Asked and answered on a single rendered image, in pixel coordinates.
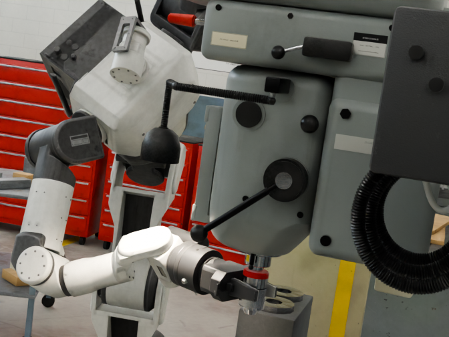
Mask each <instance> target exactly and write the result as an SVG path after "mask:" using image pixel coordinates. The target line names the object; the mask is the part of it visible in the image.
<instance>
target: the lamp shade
mask: <svg viewBox="0 0 449 337"><path fill-rule="evenodd" d="M180 149H181V148H180V141H179V137H178V135H177V134H176V133H175V132H174V131H173V130H171V129H169V128H168V127H167V128H164V127H160V126H159V127H155V128H153V129H151V130H149V131H147V133H146V135H145V137H144V140H143V142H142V147H141V153H140V159H142V160H146V161H150V162H157V163H163V164H178V163H179V159H180Z"/></svg>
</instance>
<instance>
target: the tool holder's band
mask: <svg viewBox="0 0 449 337"><path fill-rule="evenodd" d="M243 275H245V276H247V277H250V278H253V279H268V278H269V272H268V271H267V270H265V269H263V271H262V272H257V271H252V270H250V269H249V267H246V268H244V270H243Z"/></svg>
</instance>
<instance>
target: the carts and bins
mask: <svg viewBox="0 0 449 337"><path fill-rule="evenodd" d="M34 171H35V168H34V167H33V166H31V165H30V163H29V162H28V160H27V158H26V157H25V159H24V165H23V171H18V170H12V169H6V168H0V197H9V198H14V199H25V200H28V196H29V192H30V188H31V183H32V180H33V174H34ZM11 254H12V252H11V253H6V252H0V296H11V297H18V298H29V299H28V306H27V317H26V324H25V335H24V336H23V337H31V329H32V322H33V311H34V304H35V298H36V296H37V295H38V293H39V291H37V290H36V289H35V288H33V287H31V286H30V285H29V284H26V283H24V282H22V281H21V280H20V279H19V277H18V275H17V272H16V271H15V269H14V267H13V265H12V263H11ZM54 302H55V298H54V297H51V296H48V295H46V294H45V295H44V296H43V297H42V300H41V303H42V304H43V305H44V306H45V307H47V308H48V307H51V306H52V305H54Z"/></svg>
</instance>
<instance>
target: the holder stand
mask: <svg viewBox="0 0 449 337"><path fill-rule="evenodd" d="M274 286H277V295H276V298H270V297H267V296H266V298H265V307H264V309H263V310H261V311H258V312H257V314H256V315H248V314H246V313H244V310H243V309H242V308H240V309H239V316H238V321H237V330H236V335H235V337H307V333H308V327H309V320H310V315H311V307H312V302H313V296H310V295H306V294H303V292H302V291H300V290H298V289H295V288H291V287H289V286H280V285H274Z"/></svg>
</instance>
